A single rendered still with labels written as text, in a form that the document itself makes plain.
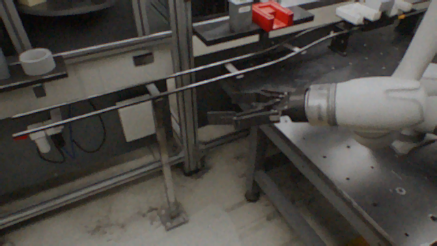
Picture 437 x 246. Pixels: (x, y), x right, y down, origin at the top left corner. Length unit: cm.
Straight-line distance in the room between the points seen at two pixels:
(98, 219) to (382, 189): 136
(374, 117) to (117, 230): 143
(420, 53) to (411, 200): 47
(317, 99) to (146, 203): 135
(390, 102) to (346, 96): 8
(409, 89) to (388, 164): 57
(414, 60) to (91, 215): 161
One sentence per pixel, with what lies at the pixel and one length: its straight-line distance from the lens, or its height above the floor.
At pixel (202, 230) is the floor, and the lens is 173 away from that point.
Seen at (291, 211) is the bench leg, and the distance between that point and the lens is 152.
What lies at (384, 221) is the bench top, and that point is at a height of 68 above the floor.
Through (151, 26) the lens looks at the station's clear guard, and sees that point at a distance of 137.
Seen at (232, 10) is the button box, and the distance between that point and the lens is 135.
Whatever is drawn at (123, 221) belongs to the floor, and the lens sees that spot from 182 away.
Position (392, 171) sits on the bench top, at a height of 68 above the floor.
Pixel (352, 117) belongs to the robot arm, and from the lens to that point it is 67.
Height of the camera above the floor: 147
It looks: 40 degrees down
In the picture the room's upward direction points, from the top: straight up
